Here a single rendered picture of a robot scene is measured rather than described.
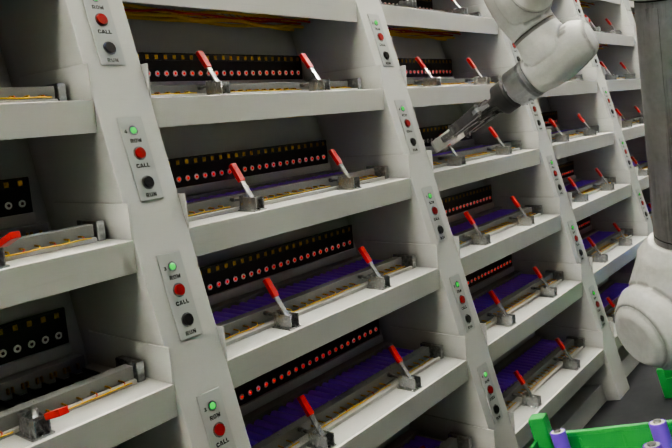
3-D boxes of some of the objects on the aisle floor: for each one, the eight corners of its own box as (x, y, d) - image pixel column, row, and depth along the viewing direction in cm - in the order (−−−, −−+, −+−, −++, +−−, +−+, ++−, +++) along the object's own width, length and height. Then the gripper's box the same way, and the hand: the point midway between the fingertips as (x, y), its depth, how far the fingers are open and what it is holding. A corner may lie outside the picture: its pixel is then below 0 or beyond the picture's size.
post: (536, 502, 151) (297, -264, 161) (518, 524, 144) (269, -280, 154) (458, 500, 164) (241, -210, 174) (438, 520, 156) (213, -222, 167)
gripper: (506, 106, 151) (428, 163, 165) (535, 103, 163) (460, 156, 177) (488, 78, 153) (413, 136, 167) (518, 77, 165) (445, 132, 179)
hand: (447, 139), depth 170 cm, fingers open, 3 cm apart
